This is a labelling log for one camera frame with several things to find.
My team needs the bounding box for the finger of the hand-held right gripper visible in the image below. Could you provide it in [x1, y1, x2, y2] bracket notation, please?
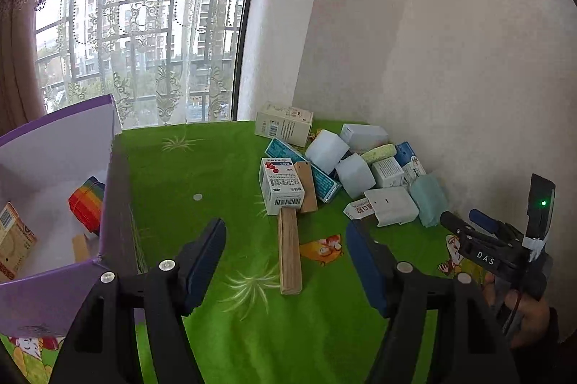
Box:
[441, 211, 479, 243]
[469, 209, 501, 234]

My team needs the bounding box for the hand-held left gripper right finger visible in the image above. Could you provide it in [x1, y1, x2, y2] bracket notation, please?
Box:
[346, 221, 521, 384]

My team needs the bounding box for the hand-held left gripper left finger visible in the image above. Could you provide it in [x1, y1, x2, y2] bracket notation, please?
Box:
[49, 218, 227, 384]

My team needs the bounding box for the long wooden block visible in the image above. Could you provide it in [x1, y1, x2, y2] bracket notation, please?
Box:
[277, 207, 303, 296]

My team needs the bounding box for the purple cardboard box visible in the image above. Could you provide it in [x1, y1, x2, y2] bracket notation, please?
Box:
[0, 94, 141, 337]

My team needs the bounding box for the green printed desktop cloth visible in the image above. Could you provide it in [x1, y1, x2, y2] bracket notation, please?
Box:
[0, 119, 501, 384]

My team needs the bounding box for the person's right hand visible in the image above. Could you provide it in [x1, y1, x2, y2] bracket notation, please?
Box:
[484, 276, 551, 349]

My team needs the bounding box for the pale teal tissue packet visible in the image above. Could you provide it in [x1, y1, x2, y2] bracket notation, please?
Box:
[409, 175, 450, 228]

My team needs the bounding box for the white box red print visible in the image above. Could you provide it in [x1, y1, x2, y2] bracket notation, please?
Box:
[343, 199, 376, 222]

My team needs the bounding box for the white flat box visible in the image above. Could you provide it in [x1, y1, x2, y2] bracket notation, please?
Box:
[364, 186, 420, 228]

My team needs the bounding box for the blue white medicine box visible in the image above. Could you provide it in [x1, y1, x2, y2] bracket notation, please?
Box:
[394, 141, 427, 185]

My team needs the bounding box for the small white grey box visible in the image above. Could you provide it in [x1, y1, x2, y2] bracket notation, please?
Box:
[371, 157, 406, 189]

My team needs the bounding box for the white foam block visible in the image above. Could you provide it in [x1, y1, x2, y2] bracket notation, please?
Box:
[305, 130, 351, 175]
[336, 153, 376, 200]

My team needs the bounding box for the flat wooden block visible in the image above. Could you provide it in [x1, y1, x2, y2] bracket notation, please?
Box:
[295, 161, 319, 214]

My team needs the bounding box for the teal blue medicine box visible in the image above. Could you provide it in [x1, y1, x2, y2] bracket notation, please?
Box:
[264, 138, 342, 205]

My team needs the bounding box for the yellow green sponge roll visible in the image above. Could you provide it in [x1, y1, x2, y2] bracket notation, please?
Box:
[361, 144, 398, 165]

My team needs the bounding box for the white medicine box red mark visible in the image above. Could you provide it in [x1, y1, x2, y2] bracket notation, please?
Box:
[259, 158, 306, 216]

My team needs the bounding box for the small wooden block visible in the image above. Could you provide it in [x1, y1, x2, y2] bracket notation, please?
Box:
[72, 234, 98, 263]

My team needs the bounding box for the plain white box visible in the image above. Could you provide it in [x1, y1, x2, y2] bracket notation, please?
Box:
[339, 123, 389, 154]

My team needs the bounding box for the rainbow striped block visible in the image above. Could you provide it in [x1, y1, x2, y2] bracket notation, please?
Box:
[69, 176, 106, 232]

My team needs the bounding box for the white green medicine box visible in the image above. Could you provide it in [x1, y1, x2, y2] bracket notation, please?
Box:
[255, 101, 313, 147]

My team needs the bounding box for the orange yellow carton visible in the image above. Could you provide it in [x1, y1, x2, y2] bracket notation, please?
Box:
[0, 202, 38, 282]

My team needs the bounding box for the white window grille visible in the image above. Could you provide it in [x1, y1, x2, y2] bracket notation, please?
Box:
[35, 0, 242, 125]

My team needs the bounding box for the white lace curtain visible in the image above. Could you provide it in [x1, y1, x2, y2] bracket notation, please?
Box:
[31, 0, 264, 130]

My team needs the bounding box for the brown drape curtain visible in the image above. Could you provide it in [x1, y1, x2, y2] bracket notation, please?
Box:
[0, 0, 61, 136]

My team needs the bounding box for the black window frame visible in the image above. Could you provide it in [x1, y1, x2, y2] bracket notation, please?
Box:
[230, 0, 270, 122]

